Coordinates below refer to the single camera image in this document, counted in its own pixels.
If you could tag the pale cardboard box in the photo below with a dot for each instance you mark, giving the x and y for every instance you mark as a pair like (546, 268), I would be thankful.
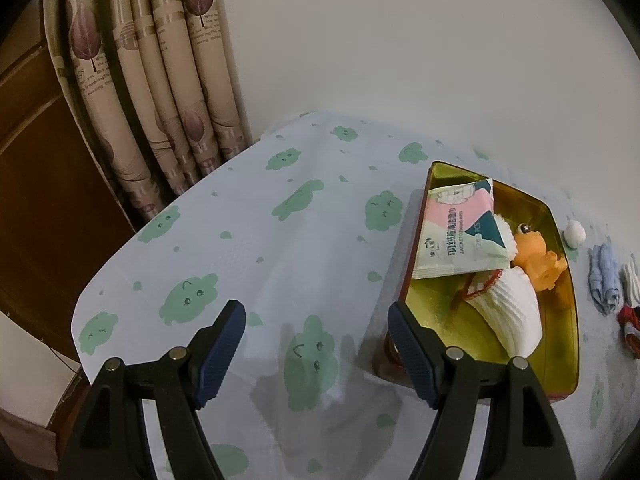
(25, 375)

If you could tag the beige leaf printed curtain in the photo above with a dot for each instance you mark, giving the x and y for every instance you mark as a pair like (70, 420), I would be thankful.
(140, 85)

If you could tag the red and white cloth item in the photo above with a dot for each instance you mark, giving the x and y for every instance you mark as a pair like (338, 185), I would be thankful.
(631, 320)

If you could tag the green cloud printed tablecloth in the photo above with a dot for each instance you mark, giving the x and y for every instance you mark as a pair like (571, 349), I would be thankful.
(300, 240)

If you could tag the white cotton ball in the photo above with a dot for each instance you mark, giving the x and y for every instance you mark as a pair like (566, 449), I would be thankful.
(575, 233)

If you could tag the red tin box gold inside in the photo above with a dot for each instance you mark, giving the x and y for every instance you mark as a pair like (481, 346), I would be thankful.
(440, 305)

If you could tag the brown wooden cabinet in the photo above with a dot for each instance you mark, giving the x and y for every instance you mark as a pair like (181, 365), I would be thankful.
(45, 210)

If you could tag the light blue towel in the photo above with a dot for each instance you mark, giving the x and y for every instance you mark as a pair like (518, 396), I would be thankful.
(602, 280)

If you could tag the orange frog toy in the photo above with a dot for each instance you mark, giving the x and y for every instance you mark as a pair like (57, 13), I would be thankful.
(537, 260)

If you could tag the white ribbed glove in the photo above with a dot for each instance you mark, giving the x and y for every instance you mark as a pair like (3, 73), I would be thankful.
(510, 305)

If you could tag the pastel wet wipes packet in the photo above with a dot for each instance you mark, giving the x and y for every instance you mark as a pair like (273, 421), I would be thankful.
(460, 230)

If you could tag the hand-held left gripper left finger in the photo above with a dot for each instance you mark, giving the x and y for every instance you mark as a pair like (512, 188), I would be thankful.
(220, 355)

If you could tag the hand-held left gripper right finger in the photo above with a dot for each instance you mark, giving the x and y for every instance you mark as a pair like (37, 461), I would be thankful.
(415, 355)

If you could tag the plain white sock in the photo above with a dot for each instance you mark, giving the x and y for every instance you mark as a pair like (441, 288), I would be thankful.
(631, 282)

